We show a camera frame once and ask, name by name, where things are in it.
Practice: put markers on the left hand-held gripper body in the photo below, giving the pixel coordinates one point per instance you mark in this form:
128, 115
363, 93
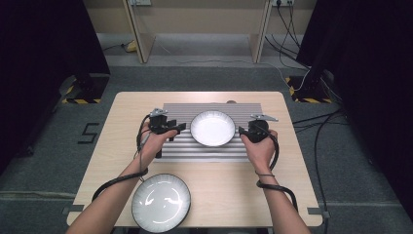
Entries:
158, 123

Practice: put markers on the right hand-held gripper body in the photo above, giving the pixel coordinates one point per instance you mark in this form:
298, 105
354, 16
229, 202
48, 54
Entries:
258, 130

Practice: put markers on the white plate with black rim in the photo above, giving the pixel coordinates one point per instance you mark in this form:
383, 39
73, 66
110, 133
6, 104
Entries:
160, 203
212, 129

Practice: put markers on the person's left hand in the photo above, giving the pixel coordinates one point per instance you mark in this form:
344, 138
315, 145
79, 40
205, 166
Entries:
152, 146

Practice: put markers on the person's right hand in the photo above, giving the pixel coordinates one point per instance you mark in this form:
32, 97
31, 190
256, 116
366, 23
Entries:
261, 154

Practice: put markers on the grey striped placemat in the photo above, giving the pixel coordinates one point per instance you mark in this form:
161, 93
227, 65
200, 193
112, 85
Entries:
207, 153

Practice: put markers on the thin black wrist band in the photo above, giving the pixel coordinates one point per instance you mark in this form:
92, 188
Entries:
264, 175

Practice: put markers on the stand base with hazard tape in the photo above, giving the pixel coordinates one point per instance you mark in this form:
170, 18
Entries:
95, 89
308, 94

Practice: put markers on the small yellow object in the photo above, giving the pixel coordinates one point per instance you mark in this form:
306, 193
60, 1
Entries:
131, 47

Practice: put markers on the grey tape piece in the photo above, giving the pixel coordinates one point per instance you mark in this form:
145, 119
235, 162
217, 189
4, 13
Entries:
319, 212
72, 209

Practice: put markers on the beige wooden desk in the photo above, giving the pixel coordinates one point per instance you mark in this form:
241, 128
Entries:
201, 19

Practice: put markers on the black curtain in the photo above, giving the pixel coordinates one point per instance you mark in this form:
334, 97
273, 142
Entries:
35, 65
373, 81

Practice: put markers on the white wall socket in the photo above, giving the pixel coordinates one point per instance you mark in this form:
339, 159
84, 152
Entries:
139, 2
282, 2

